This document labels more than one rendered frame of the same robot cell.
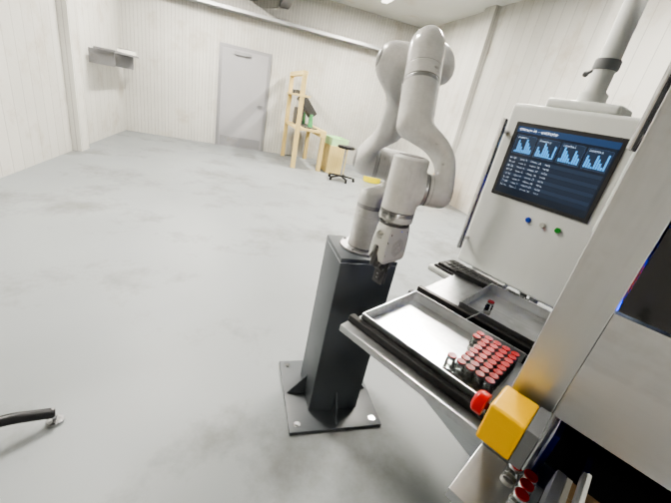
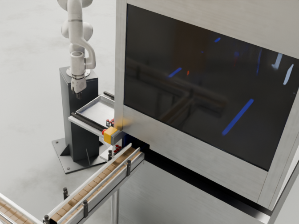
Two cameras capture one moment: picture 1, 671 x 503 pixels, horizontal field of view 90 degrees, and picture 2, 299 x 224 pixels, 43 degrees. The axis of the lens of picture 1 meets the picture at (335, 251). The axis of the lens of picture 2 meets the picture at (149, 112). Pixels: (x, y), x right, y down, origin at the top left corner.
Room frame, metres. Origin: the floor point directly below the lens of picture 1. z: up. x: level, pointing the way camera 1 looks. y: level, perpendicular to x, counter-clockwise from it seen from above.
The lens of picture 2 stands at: (-1.31, -0.24, 2.46)
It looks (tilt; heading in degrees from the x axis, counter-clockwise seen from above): 37 degrees down; 350
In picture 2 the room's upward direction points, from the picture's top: 5 degrees clockwise
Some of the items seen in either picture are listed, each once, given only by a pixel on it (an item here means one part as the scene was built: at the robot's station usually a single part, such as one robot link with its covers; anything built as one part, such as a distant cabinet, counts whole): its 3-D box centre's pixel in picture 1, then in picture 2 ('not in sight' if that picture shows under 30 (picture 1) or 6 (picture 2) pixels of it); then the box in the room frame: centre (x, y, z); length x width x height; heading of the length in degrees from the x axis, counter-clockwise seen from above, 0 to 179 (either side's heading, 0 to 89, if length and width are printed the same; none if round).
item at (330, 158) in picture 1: (316, 123); not in sight; (8.17, 1.04, 0.95); 1.53 x 1.31 x 1.90; 19
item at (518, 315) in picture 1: (526, 322); not in sight; (0.93, -0.63, 0.90); 0.34 x 0.26 x 0.04; 49
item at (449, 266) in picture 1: (479, 281); not in sight; (1.36, -0.65, 0.82); 0.40 x 0.14 x 0.02; 41
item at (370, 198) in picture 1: (385, 180); (81, 37); (1.36, -0.14, 1.16); 0.19 x 0.12 x 0.24; 92
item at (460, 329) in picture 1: (440, 337); (107, 114); (0.75, -0.32, 0.90); 0.34 x 0.26 x 0.04; 48
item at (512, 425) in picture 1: (511, 423); (111, 135); (0.41, -0.33, 0.99); 0.08 x 0.07 x 0.07; 49
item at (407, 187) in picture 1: (406, 183); (78, 62); (0.81, -0.13, 1.26); 0.09 x 0.08 x 0.13; 92
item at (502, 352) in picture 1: (490, 367); not in sight; (0.66, -0.42, 0.90); 0.18 x 0.02 x 0.05; 138
